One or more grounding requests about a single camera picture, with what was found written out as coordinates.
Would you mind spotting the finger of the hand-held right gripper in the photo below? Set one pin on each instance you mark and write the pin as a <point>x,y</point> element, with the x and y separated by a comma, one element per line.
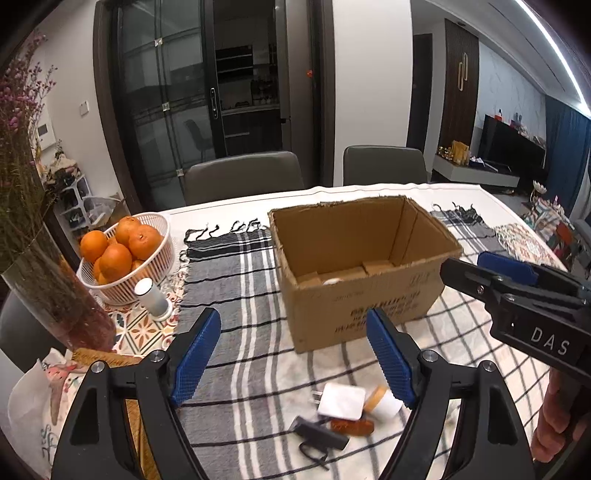
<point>466,277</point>
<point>508,267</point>

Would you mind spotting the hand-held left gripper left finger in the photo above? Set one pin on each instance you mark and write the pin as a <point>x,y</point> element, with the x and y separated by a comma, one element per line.
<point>198,355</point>

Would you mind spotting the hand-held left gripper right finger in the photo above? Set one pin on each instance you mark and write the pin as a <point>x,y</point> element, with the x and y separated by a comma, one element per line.
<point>388,355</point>

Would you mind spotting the small jar with wooden lid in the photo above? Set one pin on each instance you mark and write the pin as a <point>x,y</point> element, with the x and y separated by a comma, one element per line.
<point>388,408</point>

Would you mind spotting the brown cardboard box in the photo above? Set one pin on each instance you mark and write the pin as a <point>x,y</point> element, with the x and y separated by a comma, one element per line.
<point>369,304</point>

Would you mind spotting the white charger plug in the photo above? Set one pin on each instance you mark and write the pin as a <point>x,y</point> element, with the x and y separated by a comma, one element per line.
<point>341,400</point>

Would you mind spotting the amber plastic case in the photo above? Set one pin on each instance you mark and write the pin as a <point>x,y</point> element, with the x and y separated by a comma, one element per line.
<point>353,427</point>

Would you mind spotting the person's right hand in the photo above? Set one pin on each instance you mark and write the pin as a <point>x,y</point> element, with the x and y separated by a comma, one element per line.
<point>551,415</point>

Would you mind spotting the grey plaid cloth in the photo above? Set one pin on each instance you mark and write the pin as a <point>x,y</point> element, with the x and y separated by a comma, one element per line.
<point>258,286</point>

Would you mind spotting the woven straw mat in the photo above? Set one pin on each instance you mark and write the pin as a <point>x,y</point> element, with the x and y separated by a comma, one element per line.
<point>106,357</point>

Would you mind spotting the white television cabinet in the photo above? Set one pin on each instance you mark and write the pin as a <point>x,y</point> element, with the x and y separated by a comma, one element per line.
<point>475,174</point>

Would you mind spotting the white plastic basket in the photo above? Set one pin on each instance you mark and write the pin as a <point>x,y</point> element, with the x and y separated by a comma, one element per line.
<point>138,272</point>

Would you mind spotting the black television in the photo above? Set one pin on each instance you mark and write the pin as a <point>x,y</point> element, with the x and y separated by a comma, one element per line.
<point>510,145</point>

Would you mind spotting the yellow gift boxes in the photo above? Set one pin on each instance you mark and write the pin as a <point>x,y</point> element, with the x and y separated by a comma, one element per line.
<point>460,152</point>

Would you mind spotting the pile of oranges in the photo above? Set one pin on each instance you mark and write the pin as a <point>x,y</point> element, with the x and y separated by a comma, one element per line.
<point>115,261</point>

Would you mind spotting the blue curtain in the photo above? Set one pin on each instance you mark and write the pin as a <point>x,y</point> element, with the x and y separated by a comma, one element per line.
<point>565,152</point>

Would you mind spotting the grey dining chair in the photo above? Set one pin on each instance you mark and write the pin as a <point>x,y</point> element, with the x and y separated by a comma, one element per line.
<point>23,332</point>
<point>240,177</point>
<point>385,166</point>

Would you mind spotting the glass vase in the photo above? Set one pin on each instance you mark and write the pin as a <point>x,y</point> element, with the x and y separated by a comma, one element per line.
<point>60,300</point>

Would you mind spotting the white printed bag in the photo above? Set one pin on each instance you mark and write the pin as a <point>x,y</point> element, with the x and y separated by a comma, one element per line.
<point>41,397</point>

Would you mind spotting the clear plastic storage box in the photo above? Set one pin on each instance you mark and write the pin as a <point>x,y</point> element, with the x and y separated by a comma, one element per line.
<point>101,212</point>

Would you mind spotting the dark interior door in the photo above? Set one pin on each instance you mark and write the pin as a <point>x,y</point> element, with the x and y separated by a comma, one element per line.
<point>420,92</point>

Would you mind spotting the white shoe rack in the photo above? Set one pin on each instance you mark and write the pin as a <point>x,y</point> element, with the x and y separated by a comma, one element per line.
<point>71,203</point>

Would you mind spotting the ceiling light strip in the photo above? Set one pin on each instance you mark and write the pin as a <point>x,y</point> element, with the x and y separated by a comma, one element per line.
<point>554,50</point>

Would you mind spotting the dark glass sliding door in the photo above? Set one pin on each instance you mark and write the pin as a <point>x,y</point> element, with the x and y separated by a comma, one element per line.
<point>152,115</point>

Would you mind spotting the pink dried flowers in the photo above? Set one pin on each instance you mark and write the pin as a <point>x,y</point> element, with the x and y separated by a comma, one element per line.
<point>18,152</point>

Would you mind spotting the white intercom panel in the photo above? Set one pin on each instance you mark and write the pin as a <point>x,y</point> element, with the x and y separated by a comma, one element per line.
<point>44,129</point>

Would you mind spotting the dark wood wall panel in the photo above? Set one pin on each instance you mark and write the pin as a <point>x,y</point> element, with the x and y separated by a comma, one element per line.
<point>450,106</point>

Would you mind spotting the white light switch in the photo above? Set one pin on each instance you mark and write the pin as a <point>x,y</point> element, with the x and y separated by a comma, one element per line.
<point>83,108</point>

